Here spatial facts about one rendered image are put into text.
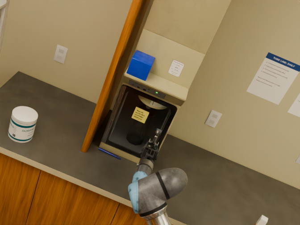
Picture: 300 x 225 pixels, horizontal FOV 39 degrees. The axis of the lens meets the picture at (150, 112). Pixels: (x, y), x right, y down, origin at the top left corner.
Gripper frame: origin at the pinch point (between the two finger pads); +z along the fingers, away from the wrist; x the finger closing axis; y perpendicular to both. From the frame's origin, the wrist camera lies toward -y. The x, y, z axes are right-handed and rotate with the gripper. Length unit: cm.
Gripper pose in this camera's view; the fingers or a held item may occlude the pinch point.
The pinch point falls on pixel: (152, 144)
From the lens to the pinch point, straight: 227.8
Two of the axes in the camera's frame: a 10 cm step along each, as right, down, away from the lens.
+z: 1.9, -5.0, 8.4
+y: 3.4, -7.7, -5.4
